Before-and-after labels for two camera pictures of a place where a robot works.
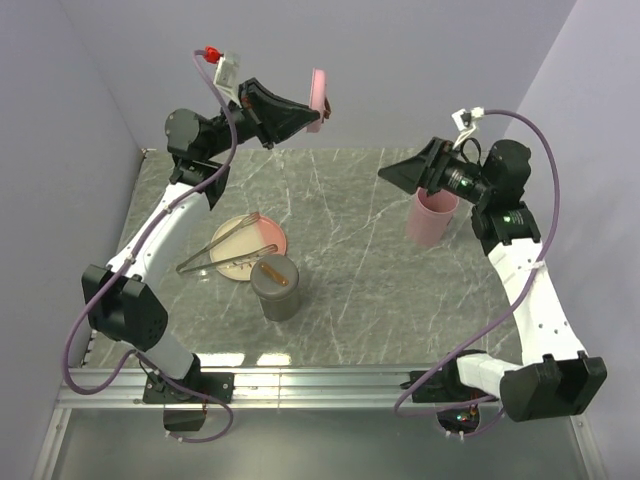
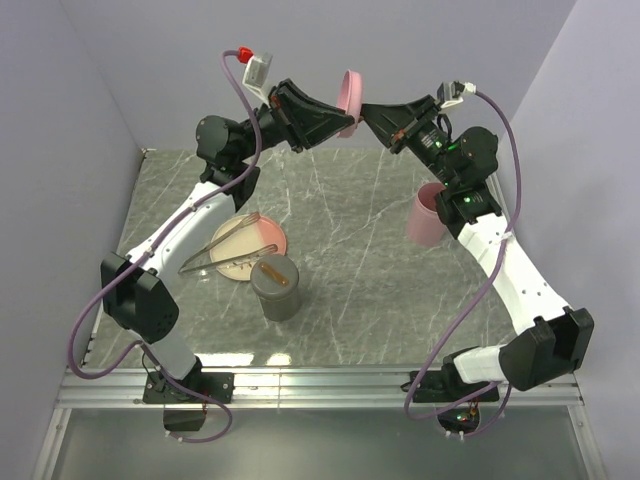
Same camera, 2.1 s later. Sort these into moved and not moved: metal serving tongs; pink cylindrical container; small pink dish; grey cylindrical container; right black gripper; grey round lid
Moved: right black gripper; small pink dish
Not moved: grey round lid; grey cylindrical container; metal serving tongs; pink cylindrical container
